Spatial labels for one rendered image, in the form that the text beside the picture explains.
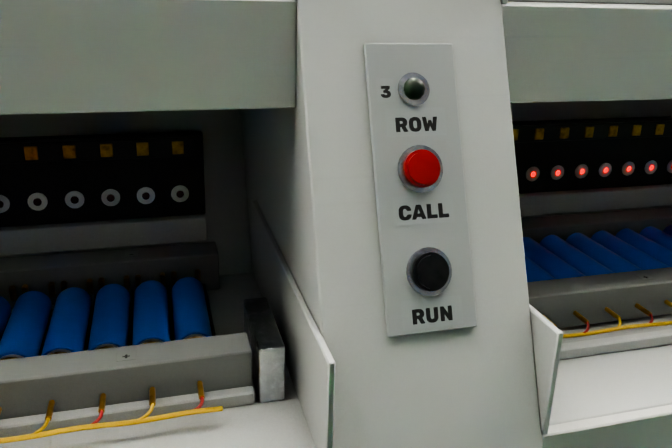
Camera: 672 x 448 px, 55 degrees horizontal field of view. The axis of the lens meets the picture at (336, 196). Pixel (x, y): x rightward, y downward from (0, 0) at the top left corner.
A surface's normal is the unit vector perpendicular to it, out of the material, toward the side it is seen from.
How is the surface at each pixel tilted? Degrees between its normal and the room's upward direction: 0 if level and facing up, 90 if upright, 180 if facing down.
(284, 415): 23
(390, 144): 90
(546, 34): 112
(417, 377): 90
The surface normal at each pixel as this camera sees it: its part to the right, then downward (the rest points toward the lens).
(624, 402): 0.03, -0.95
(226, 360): 0.27, 0.31
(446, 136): 0.26, -0.07
